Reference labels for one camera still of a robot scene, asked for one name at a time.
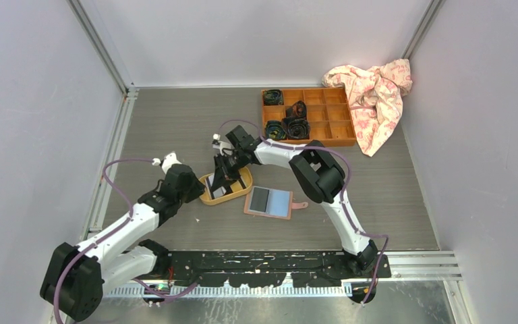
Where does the rolled dark tie top-left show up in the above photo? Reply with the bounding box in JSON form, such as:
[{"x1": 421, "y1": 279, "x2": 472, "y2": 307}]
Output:
[{"x1": 262, "y1": 89, "x2": 284, "y2": 106}]

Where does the rolled dark tie bottom-left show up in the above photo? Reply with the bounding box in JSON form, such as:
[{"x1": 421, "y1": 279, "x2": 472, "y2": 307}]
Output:
[{"x1": 264, "y1": 120, "x2": 287, "y2": 141}]

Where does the pink floral crumpled cloth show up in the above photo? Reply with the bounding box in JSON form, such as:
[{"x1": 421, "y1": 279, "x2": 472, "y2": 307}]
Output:
[{"x1": 322, "y1": 59, "x2": 413, "y2": 157}]

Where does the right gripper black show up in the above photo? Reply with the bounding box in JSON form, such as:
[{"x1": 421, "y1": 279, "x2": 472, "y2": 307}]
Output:
[{"x1": 212, "y1": 149, "x2": 247, "y2": 192}]

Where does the black card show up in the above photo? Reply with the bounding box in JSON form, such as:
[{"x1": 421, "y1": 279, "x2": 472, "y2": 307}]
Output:
[{"x1": 248, "y1": 187, "x2": 270, "y2": 213}]

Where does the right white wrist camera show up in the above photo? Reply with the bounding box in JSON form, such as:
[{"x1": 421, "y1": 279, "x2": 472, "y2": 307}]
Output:
[{"x1": 212, "y1": 134, "x2": 233, "y2": 155}]

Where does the brown leather card holder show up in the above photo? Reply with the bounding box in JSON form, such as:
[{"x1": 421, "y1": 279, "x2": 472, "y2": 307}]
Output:
[{"x1": 243, "y1": 186, "x2": 309, "y2": 220}]

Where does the aluminium frame rail front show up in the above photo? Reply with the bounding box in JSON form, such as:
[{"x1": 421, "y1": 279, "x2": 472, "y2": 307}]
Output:
[{"x1": 55, "y1": 250, "x2": 463, "y2": 298}]

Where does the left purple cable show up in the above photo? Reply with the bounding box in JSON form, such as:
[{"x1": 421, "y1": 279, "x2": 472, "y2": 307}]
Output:
[{"x1": 53, "y1": 158, "x2": 198, "y2": 323}]

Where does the rolled dark tie bottom-middle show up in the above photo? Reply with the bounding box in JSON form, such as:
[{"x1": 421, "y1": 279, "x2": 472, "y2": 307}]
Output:
[{"x1": 282, "y1": 117, "x2": 310, "y2": 140}]

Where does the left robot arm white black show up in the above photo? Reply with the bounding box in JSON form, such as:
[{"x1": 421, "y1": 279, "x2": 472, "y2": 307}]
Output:
[{"x1": 40, "y1": 154, "x2": 205, "y2": 323}]

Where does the rolled dark tie middle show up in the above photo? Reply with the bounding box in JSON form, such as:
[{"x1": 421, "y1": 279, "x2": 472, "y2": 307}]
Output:
[{"x1": 285, "y1": 101, "x2": 308, "y2": 119}]

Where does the yellow oval card tray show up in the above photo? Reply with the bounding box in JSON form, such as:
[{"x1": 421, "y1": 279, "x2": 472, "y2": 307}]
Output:
[{"x1": 199, "y1": 167, "x2": 253, "y2": 206}]

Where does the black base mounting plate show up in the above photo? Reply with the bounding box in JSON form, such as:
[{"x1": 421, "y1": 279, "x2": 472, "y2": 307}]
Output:
[{"x1": 141, "y1": 250, "x2": 391, "y2": 288}]

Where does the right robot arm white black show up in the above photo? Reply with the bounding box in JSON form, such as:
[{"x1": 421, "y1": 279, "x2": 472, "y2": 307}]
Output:
[{"x1": 209, "y1": 126, "x2": 382, "y2": 277}]

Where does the wooden compartment organizer box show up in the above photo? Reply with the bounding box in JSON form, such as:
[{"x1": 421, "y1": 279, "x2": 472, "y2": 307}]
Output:
[{"x1": 261, "y1": 88, "x2": 356, "y2": 146}]

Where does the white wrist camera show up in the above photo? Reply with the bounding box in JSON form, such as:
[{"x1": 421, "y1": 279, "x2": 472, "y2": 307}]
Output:
[
  {"x1": 212, "y1": 134, "x2": 233, "y2": 155},
  {"x1": 151, "y1": 151, "x2": 181, "y2": 174}
]

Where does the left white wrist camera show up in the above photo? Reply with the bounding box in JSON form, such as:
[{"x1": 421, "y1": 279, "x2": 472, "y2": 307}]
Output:
[{"x1": 151, "y1": 151, "x2": 181, "y2": 174}]

